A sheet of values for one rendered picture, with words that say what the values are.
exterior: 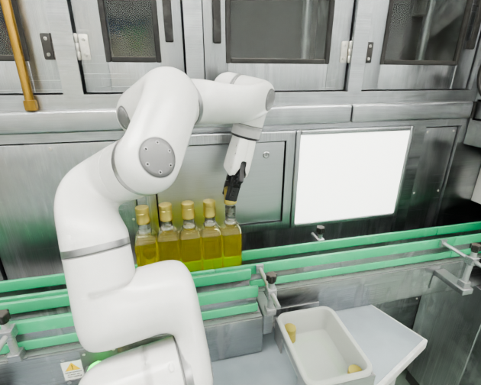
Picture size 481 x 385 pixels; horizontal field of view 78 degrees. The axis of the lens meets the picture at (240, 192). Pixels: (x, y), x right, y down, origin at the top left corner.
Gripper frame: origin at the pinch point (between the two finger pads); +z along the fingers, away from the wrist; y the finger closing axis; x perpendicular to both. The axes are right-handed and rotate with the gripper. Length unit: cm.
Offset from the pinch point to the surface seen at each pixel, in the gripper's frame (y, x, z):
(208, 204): 1.4, -5.6, 4.3
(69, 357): 15, -32, 42
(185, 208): 1.3, -11.0, 6.6
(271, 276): 15.6, 11.4, 15.2
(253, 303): 13.2, 10.2, 25.8
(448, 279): 11, 76, 14
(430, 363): -2, 112, 66
